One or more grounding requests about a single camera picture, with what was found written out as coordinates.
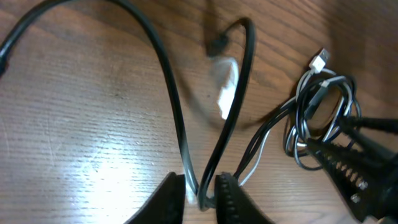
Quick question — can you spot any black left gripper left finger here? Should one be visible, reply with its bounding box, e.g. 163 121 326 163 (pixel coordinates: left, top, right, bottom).
125 172 186 224

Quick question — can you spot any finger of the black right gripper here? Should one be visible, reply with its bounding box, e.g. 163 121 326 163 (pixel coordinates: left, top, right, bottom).
307 139 397 222
338 116 397 162

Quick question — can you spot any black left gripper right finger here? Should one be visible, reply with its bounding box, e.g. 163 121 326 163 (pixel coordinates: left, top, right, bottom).
215 172 274 224

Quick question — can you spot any white USB cable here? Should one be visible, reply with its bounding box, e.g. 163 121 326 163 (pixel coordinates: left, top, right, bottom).
211 48 361 187

